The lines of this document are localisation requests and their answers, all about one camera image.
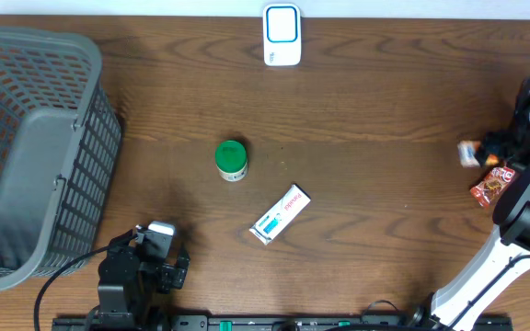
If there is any small orange snack packet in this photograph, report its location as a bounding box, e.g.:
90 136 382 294
457 141 500 168

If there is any red Top chocolate bar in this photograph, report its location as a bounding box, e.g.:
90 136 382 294
470 166 515 207

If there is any white Panadol medicine box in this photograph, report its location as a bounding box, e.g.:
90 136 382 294
249 184 311 245

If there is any green lid white jar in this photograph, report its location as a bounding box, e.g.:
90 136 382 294
214 140 248 182

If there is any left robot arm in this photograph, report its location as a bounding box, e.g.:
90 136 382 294
89 229 190 331

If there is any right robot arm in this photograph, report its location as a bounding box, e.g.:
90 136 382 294
405 76 530 330

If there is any white barcode scanner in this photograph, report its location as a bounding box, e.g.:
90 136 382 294
262 3 302 66

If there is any grey plastic mesh basket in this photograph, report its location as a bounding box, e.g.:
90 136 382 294
0 27 122 291

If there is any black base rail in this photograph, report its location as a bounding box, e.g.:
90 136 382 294
52 314 514 331

